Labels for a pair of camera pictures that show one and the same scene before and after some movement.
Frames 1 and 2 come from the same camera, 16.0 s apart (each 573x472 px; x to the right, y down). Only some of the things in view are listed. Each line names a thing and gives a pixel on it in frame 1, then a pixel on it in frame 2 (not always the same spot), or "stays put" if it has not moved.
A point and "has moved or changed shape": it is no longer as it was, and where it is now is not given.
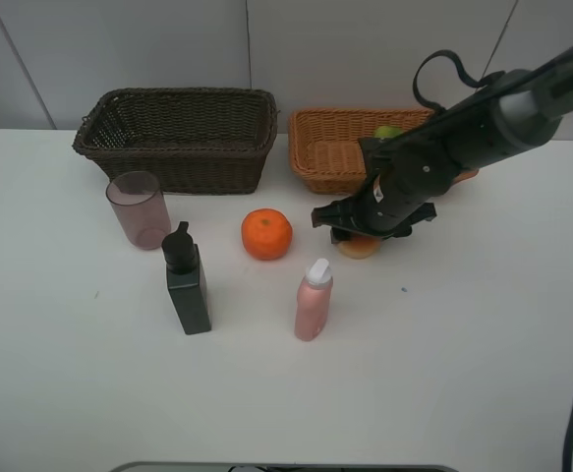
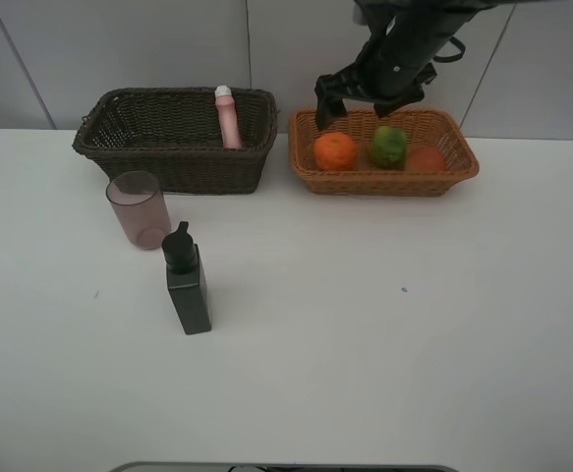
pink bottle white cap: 314,301 to 225,104
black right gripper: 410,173 to 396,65
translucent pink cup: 138,197 stays put
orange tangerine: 266,234 to 335,151
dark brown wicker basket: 199,141 stays put
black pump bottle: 185,278 stays put
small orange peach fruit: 360,246 has moved or changed shape
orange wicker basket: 326,154 stays put
